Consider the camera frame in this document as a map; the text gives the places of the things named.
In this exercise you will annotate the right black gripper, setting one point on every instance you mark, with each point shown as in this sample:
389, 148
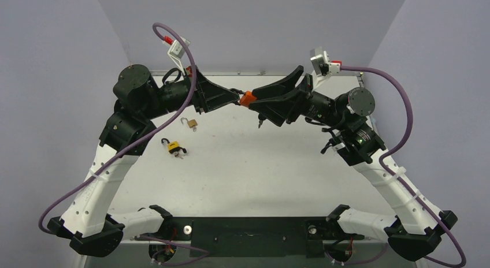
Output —
300, 99

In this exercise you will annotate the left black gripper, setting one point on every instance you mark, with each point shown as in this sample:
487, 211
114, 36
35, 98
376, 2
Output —
208, 97

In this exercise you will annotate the small brass padlock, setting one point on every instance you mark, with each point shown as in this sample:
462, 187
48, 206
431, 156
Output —
192, 124

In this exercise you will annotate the yellow padlock with keys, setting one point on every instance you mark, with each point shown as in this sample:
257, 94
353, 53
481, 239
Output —
174, 148

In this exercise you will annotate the black keys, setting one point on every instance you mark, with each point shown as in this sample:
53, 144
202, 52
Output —
260, 121

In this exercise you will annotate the orange black padlock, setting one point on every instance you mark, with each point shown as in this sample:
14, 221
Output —
246, 98

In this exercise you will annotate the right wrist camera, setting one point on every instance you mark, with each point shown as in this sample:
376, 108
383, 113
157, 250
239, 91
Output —
321, 61

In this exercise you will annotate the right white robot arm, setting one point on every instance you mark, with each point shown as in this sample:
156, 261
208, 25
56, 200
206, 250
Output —
416, 227

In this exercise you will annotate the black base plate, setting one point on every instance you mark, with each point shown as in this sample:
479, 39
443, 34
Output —
309, 249

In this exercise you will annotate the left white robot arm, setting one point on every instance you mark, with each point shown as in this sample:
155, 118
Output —
87, 223

